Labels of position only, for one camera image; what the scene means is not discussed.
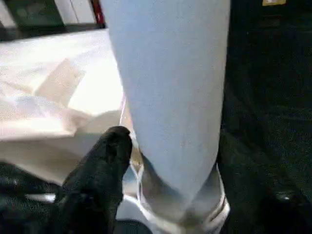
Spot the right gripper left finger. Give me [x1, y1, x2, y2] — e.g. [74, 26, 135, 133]
[55, 125, 134, 234]

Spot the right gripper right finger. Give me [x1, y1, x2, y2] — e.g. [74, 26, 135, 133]
[215, 135, 312, 234]

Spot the white plastic table top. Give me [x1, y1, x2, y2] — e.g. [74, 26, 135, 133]
[0, 30, 231, 234]

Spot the white plastic table leg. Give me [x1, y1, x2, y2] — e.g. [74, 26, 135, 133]
[107, 0, 231, 220]

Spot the red bottle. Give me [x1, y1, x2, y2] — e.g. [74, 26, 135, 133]
[91, 0, 106, 25]

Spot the black cabinet gold label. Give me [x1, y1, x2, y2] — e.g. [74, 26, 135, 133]
[230, 0, 312, 27]

